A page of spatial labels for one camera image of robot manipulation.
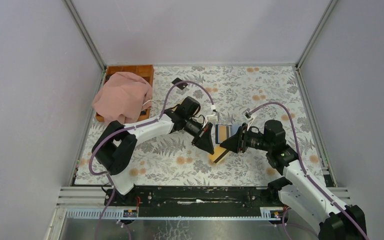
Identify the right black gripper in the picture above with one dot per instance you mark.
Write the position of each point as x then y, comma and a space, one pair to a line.
238, 141

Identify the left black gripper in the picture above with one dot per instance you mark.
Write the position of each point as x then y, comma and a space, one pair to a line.
203, 141

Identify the black card holder wallet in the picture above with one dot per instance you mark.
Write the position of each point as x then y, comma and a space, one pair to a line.
235, 128

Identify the gold striped credit card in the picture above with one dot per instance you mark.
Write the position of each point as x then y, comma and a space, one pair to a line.
219, 154

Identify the black credit card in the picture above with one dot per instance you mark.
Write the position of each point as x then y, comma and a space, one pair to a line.
179, 83

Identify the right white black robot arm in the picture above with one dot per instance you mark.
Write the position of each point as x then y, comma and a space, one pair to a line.
329, 216

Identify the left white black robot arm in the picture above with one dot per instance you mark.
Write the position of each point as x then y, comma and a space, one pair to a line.
116, 145

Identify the beige oval tray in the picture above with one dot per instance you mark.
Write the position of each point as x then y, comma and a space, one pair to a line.
177, 109

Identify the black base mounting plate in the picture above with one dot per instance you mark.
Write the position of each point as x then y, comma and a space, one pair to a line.
194, 197

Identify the pink cloth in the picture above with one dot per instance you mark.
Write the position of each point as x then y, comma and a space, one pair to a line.
122, 98

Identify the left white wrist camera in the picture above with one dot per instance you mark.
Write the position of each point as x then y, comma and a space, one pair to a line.
214, 116

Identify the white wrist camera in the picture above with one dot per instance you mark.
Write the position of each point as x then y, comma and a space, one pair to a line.
249, 118
214, 116

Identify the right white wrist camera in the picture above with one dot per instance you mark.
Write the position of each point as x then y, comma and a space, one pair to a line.
249, 118

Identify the aluminium front rail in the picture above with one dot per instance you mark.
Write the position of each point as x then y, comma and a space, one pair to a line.
241, 214

